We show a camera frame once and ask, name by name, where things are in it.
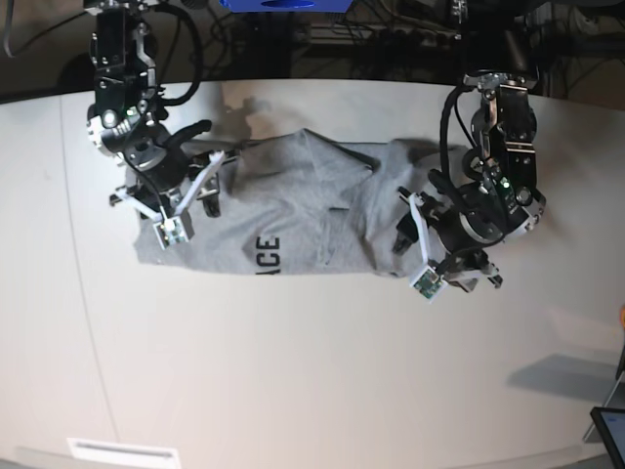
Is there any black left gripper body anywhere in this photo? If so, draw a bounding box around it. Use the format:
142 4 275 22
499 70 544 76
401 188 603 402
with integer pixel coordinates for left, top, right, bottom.
427 170 512 253

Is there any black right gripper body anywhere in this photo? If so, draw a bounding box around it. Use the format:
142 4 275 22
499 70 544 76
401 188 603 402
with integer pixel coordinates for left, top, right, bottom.
125 119 212 205

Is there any grey T-shirt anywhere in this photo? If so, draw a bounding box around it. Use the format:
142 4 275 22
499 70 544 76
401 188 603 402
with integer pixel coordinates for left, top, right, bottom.
134 129 438 277

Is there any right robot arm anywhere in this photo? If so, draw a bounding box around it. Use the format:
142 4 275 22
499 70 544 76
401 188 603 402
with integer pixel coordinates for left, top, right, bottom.
83 1 212 220

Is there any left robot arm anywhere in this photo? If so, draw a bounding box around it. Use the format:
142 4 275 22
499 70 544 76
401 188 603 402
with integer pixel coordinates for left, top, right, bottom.
393 1 546 301

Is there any black tablet with stand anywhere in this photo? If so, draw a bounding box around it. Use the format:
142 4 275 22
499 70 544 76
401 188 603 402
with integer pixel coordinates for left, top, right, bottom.
582 352 624 469

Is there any white label strip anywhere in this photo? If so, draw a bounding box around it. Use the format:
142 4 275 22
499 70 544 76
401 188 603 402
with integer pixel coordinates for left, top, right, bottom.
67 438 180 467

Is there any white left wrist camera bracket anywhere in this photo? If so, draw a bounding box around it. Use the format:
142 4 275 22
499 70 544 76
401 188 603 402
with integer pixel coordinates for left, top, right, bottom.
397 187 503 302

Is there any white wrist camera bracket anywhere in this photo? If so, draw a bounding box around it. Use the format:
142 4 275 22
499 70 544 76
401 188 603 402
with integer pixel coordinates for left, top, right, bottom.
397 187 503 302
108 149 240 250

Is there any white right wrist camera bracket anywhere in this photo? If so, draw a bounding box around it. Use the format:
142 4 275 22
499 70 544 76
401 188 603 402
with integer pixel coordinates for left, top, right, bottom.
108 149 240 250

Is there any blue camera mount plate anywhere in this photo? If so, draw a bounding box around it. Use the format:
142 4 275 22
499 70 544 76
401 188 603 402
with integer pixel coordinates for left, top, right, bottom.
219 0 353 13

